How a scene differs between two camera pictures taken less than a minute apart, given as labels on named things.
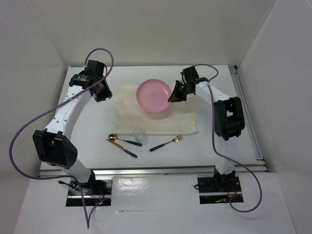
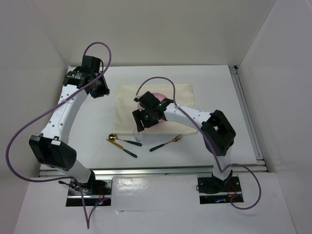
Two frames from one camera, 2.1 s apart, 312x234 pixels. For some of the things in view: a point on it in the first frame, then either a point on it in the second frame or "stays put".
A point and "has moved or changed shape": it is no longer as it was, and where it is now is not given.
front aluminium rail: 187,171 stays put
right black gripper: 176,96 to 138,115
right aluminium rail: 248,116 stays put
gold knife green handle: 120,146 stays put
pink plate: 153,95 has moved or changed shape
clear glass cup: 139,134 stays put
